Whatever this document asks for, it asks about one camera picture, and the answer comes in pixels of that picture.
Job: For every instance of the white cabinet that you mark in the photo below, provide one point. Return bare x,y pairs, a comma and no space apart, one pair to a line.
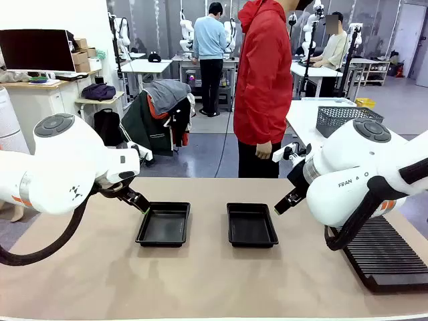
43,100

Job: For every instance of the black cap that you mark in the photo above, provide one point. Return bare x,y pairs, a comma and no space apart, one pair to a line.
154,58

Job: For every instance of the person in beige shirt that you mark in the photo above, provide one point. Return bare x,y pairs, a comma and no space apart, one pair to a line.
336,47

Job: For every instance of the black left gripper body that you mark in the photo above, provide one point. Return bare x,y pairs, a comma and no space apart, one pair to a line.
113,190

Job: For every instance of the grey mesh basket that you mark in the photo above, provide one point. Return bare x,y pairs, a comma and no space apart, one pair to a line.
334,117

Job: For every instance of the grey workbench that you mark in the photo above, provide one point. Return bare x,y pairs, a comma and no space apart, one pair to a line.
187,63

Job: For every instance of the black keyboard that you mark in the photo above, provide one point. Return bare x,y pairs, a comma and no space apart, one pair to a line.
72,77

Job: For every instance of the person's right hand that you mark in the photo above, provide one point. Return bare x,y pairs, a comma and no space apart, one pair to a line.
264,150

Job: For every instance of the grey hooded jacket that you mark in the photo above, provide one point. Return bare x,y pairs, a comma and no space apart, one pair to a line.
167,95

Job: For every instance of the mannequin leg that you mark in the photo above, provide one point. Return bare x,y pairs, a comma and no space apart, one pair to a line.
16,214

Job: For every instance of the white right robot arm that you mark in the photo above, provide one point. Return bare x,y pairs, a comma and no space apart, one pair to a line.
351,160

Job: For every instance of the white storage box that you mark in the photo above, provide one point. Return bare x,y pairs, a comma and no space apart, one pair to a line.
95,64

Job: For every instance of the white side table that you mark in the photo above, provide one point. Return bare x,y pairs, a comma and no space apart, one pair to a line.
304,117

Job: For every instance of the black ESD tray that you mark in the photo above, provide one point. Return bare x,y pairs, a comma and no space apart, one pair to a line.
164,225
250,225

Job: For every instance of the purple bag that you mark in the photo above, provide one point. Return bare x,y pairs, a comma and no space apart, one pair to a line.
98,92

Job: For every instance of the black computer monitor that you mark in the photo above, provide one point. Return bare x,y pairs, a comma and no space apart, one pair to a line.
36,50

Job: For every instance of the small wheeled table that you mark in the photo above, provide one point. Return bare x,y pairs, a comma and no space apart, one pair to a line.
100,100

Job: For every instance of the brown cardboard box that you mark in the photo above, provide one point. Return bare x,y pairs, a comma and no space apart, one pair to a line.
81,43
91,52
79,57

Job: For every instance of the white background table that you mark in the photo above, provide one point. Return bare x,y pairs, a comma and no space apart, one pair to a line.
317,72

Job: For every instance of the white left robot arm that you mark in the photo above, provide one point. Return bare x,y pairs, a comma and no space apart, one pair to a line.
67,160

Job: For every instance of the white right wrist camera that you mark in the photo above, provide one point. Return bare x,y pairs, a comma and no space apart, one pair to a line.
287,152

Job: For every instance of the person in blue sweater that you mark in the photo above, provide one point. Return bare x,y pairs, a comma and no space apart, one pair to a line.
209,40

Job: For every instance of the person in red jacket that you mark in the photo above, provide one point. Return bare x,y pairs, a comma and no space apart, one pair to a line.
264,83

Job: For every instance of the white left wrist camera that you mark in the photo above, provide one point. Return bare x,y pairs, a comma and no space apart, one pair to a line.
143,152

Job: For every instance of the yellow bin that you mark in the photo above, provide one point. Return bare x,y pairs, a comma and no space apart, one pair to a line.
365,103

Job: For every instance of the white storage shelf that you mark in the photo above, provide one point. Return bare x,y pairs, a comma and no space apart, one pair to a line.
376,72

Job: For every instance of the black backpack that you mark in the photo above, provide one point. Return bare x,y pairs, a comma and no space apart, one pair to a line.
107,127

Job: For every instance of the dark green jacket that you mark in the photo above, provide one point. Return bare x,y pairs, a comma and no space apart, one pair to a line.
140,130

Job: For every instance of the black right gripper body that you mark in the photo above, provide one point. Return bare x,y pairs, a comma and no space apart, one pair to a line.
301,180

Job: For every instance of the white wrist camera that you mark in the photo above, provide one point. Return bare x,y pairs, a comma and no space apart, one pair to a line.
143,152
287,152

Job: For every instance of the grey plastic stool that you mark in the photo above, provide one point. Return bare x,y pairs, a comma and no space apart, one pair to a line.
226,98

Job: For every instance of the white desk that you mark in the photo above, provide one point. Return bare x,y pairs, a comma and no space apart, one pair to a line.
147,65

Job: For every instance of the black slotted board rack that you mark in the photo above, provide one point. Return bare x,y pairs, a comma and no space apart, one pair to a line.
388,254

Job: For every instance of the green bowl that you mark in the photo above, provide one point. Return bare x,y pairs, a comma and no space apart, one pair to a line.
38,79

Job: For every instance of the white cylindrical air purifier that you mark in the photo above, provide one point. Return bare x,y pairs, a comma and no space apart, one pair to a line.
10,123

